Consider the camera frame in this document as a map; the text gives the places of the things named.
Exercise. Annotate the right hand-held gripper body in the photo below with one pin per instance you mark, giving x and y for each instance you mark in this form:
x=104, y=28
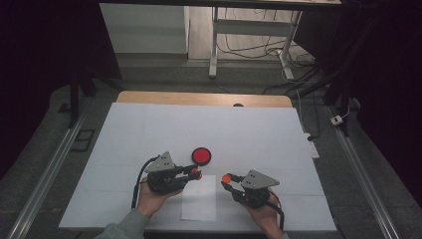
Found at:
x=255, y=195

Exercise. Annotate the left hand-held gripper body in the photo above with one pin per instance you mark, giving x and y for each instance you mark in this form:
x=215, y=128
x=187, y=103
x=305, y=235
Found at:
x=162, y=182

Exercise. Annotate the small orange-red ball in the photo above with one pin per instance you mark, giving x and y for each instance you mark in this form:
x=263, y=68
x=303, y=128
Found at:
x=226, y=178

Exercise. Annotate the orange stamp cap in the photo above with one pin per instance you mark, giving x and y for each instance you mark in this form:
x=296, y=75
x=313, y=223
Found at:
x=198, y=176

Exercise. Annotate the person's left hand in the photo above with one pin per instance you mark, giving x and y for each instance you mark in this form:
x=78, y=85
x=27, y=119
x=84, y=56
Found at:
x=151, y=200

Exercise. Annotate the person's right hand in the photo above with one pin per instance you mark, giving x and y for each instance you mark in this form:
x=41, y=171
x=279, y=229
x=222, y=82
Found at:
x=265, y=217

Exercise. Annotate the round red ink pad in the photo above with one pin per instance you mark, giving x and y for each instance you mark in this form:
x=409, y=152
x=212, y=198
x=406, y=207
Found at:
x=201, y=156

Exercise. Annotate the white paper sheet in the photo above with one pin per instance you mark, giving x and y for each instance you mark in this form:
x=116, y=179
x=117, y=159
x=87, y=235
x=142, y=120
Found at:
x=199, y=205

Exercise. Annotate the white table cover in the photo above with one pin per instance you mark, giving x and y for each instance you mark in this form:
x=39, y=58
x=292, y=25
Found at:
x=212, y=129

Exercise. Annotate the wooden table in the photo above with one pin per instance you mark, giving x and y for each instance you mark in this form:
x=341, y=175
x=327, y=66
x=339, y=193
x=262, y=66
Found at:
x=199, y=99

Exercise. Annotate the white power strip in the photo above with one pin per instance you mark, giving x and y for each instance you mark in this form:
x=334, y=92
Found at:
x=313, y=147

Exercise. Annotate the small white adapter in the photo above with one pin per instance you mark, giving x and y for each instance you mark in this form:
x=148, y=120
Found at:
x=336, y=120

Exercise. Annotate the black metal stand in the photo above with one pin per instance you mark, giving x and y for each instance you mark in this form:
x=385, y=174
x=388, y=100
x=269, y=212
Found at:
x=74, y=99
x=345, y=99

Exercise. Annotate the white cabinet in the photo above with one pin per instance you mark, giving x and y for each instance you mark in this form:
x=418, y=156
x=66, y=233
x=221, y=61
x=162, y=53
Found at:
x=146, y=30

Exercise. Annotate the dark curtain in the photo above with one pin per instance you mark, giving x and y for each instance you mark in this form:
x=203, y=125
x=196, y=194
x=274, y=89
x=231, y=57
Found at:
x=40, y=66
x=391, y=83

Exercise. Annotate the black floor frame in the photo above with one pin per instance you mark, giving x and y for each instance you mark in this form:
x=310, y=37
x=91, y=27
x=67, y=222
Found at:
x=83, y=140

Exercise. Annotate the aluminium floor rail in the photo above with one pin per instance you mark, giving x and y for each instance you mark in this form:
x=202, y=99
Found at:
x=49, y=172
x=361, y=172

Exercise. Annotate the white desk frame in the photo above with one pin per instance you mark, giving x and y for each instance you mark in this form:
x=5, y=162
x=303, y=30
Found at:
x=252, y=27

